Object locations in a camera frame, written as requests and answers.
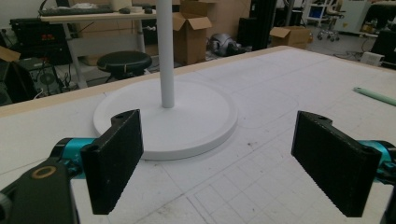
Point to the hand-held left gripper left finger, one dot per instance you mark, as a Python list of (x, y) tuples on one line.
[(110, 161)]

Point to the white small box device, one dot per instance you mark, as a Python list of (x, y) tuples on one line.
[(372, 58)]

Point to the black equipment case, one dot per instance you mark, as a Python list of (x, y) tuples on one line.
[(37, 39)]

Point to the large cardboard box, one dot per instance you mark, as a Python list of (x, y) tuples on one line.
[(224, 15)]

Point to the light wooden desk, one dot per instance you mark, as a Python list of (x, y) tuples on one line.
[(93, 34)]

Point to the grey helmet-like device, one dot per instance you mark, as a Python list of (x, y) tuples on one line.
[(224, 45)]

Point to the wheeled office chair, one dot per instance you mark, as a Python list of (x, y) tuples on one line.
[(330, 21)]

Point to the light green stick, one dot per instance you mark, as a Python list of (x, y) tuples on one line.
[(375, 95)]

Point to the low open cardboard box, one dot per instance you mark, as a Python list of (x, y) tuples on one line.
[(291, 36)]

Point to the black tall cabinet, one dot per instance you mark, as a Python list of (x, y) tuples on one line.
[(260, 25)]

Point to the black computer mouse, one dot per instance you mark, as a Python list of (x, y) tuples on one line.
[(124, 10)]

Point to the white round stand with pole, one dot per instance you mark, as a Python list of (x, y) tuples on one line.
[(174, 124)]

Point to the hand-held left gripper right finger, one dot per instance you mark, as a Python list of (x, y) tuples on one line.
[(334, 161)]

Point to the open tall cardboard box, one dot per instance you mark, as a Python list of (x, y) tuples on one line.
[(190, 40)]

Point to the black round stool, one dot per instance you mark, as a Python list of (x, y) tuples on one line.
[(124, 63)]

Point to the black keyboard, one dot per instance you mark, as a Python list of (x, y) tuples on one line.
[(74, 11)]

